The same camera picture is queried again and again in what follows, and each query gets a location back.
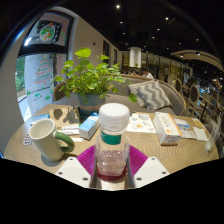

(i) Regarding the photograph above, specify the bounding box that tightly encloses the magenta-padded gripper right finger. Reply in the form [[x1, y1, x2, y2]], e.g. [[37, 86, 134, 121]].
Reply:
[[126, 144, 171, 189]]

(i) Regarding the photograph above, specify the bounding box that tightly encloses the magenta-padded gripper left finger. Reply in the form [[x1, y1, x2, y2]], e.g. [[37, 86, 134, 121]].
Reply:
[[54, 144, 98, 190]]

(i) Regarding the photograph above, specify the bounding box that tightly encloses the clear plastic bottle white cap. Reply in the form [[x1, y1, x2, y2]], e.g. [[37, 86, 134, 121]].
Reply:
[[94, 102, 131, 177]]

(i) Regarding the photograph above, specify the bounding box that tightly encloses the flat round red coaster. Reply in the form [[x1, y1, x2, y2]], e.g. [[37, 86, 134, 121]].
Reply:
[[95, 164, 128, 182]]

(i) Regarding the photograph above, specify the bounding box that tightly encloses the white slim box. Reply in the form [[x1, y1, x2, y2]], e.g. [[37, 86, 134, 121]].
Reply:
[[58, 124, 81, 136]]

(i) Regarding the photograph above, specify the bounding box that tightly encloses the white box with orange print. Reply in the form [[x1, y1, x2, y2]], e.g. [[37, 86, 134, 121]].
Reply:
[[152, 111, 182, 146]]

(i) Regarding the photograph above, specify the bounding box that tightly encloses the light blue small carton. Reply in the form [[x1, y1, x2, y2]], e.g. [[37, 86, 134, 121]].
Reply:
[[78, 112, 101, 140]]

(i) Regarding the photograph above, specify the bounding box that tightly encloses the leaflet with egg pictures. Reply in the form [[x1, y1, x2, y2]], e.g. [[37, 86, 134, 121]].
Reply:
[[126, 113, 157, 134]]

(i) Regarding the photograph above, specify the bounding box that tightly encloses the brown paper sheet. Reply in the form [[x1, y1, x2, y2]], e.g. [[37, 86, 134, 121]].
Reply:
[[49, 105, 82, 128]]

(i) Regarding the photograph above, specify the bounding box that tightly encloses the white paper napkin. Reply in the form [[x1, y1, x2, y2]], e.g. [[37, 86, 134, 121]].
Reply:
[[193, 126, 210, 142]]

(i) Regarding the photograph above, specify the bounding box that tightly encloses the yellow leaflet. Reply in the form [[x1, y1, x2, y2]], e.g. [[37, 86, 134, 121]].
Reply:
[[191, 117, 205, 129]]

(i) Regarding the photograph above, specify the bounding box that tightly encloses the clear plastic cup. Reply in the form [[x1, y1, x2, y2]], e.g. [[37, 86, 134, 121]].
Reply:
[[204, 124, 221, 153]]

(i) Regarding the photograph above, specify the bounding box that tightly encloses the grey white chevron cushion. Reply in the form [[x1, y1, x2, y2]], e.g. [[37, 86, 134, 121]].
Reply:
[[128, 79, 173, 111]]

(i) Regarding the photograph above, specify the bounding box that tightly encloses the grey curved sofa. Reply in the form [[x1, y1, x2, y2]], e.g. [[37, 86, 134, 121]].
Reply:
[[53, 74, 188, 117]]

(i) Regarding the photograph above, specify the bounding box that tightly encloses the group of dining chairs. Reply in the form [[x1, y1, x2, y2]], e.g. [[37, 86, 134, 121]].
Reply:
[[172, 77, 224, 134]]

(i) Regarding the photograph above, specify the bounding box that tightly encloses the green potted plant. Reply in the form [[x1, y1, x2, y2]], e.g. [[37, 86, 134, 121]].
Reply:
[[51, 47, 138, 118]]

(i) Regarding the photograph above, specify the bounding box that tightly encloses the white round pillar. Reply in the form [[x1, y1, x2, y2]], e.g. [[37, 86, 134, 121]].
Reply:
[[128, 46, 143, 69]]

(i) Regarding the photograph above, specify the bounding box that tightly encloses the food poster on window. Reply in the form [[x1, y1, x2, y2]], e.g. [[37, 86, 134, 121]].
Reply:
[[35, 20, 63, 44]]

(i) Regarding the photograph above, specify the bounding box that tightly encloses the pale mug with green handle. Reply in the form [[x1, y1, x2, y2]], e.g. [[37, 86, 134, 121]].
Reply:
[[28, 118, 76, 162]]

